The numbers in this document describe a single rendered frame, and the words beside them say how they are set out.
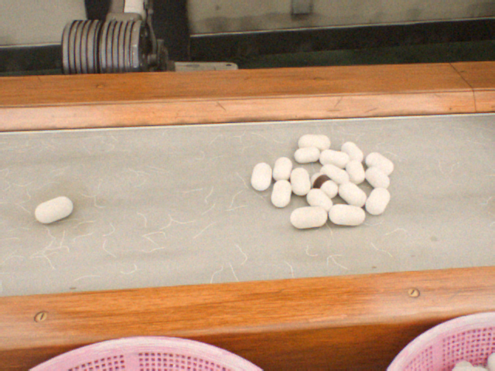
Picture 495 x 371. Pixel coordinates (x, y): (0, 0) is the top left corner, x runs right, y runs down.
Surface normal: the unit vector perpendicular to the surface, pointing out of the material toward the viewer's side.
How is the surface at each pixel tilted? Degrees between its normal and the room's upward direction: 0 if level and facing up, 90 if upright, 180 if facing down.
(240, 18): 88
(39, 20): 88
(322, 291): 0
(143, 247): 0
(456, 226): 0
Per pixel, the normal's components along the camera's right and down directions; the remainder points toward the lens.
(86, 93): 0.01, -0.80
